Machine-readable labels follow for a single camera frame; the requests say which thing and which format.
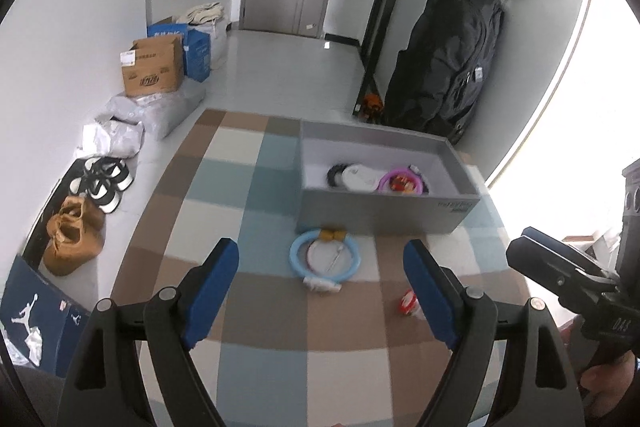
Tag grey cardboard box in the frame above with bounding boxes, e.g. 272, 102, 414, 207
295, 119, 482, 235

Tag purple ring bracelet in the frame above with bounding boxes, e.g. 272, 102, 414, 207
377, 164, 431, 196

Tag blue carton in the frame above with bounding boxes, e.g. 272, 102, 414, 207
182, 29, 213, 82
146, 21, 190, 42

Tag black and white sneaker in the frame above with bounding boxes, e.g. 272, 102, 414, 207
70, 177, 123, 214
84, 157, 133, 188

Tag brown suede shoes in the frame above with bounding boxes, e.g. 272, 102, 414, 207
42, 214, 103, 278

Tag white crumpled paper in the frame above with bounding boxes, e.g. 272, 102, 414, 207
24, 327, 47, 365

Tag blue shoe box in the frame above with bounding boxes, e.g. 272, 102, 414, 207
0, 254, 91, 380

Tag small orange item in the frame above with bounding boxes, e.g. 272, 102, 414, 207
362, 93, 386, 118

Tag checked tablecloth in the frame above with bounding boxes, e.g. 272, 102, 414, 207
110, 107, 531, 427

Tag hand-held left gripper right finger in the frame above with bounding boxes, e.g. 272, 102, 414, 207
403, 239, 586, 427

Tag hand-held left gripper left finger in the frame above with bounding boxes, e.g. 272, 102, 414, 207
57, 237, 240, 427

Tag white round item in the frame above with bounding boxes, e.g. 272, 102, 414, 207
337, 163, 381, 192

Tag person's right hand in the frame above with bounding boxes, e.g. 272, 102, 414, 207
575, 349, 640, 415

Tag black floor mat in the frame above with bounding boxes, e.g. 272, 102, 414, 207
22, 157, 136, 273

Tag blue ring bracelet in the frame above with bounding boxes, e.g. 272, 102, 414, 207
290, 228, 362, 293

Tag grey plastic bag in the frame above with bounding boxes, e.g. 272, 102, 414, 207
107, 82, 207, 140

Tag black backpack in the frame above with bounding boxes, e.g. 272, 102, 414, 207
382, 0, 505, 145

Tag dark bead bracelet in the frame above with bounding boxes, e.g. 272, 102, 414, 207
326, 162, 351, 188

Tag white plastic bags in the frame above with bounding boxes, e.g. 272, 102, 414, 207
80, 117, 146, 158

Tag white sack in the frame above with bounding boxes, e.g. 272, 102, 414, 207
180, 2, 228, 70

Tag brown cardboard box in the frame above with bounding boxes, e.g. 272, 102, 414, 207
120, 34, 186, 98

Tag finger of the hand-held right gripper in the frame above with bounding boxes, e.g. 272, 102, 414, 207
520, 227, 617, 281
506, 239, 619, 316

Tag red hair clip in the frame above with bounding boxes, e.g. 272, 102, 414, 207
398, 289, 421, 317

